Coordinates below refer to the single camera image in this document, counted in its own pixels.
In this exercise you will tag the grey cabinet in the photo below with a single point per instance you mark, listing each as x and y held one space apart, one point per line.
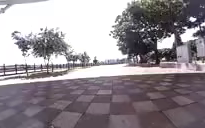
183 54

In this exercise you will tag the large dark tree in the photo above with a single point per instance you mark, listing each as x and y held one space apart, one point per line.
146 30

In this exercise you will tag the grass strip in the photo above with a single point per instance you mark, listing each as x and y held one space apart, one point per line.
40 75

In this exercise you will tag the dark wooden fence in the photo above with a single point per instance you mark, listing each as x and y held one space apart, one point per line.
10 69

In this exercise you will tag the distant buildings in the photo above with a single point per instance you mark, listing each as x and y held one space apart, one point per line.
115 61

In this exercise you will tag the building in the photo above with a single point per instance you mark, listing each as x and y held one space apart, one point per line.
203 46

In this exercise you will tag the checkered stone tile pavement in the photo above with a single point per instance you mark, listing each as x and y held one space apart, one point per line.
100 100

